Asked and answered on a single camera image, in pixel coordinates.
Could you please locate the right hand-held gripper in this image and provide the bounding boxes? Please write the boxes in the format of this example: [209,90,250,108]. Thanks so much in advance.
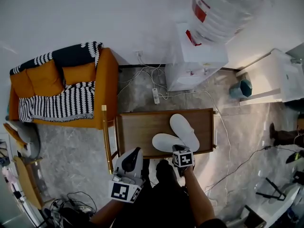
[172,144,196,177]

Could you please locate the person's black trousers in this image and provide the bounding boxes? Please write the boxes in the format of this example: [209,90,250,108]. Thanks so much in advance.
[113,160,198,228]

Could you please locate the person's left forearm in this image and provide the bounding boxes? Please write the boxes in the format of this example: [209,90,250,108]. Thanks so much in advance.
[89,198,127,228]

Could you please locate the white water dispenser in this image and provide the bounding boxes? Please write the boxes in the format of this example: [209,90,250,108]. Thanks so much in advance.
[164,22,229,92]

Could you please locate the bundle of black cables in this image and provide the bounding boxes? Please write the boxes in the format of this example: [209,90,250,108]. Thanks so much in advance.
[42,190,98,228]

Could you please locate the white power strip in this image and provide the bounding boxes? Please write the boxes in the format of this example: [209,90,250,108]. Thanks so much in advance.
[152,87,161,105]

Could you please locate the gold metal pole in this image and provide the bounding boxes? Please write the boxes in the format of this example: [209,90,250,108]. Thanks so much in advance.
[101,104,114,175]

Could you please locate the person's right forearm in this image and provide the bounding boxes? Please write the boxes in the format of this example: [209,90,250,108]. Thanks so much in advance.
[183,167,217,227]

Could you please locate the wooden tray table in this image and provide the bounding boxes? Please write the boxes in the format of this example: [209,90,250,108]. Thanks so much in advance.
[115,108,217,160]

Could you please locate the grey cushion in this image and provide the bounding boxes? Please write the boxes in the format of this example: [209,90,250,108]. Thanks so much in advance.
[4,120,41,159]

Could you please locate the orange sofa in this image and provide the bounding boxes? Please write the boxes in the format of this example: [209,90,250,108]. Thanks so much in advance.
[9,41,120,131]

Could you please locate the white cable tangle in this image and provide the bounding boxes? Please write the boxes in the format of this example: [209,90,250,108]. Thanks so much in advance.
[116,52,170,101]

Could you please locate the long white cable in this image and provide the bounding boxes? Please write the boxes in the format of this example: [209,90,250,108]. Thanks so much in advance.
[159,90,232,208]

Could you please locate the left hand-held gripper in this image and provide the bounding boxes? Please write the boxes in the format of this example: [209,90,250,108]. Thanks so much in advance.
[108,147,146,204]

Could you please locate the white slipper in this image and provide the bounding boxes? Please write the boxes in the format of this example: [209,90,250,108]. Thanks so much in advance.
[169,114,200,152]
[152,133,186,152]

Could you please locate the orange sofa cushion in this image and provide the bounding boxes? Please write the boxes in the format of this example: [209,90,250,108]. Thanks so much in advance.
[62,62,97,86]
[9,68,36,98]
[26,59,65,97]

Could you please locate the clear water bottle red label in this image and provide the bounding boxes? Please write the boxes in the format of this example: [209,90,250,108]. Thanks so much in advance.
[190,0,272,45]

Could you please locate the white device with black stand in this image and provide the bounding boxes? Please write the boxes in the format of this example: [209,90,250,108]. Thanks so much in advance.
[255,176,302,224]

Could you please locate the teal waste bin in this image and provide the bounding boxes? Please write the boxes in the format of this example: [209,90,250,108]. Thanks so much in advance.
[228,78,253,99]

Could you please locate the person's black shoe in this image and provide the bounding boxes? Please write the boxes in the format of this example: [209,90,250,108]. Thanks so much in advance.
[155,159,178,188]

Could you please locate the wooden chair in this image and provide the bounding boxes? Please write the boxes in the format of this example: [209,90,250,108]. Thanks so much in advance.
[12,155,45,210]

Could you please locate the black and white patterned blanket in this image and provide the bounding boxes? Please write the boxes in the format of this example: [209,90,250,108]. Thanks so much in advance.
[9,41,104,124]

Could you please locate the white cabinet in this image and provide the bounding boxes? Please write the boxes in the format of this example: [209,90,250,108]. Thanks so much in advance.
[236,47,304,106]

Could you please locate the black floor cable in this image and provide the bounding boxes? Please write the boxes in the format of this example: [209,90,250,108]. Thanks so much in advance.
[204,145,273,192]

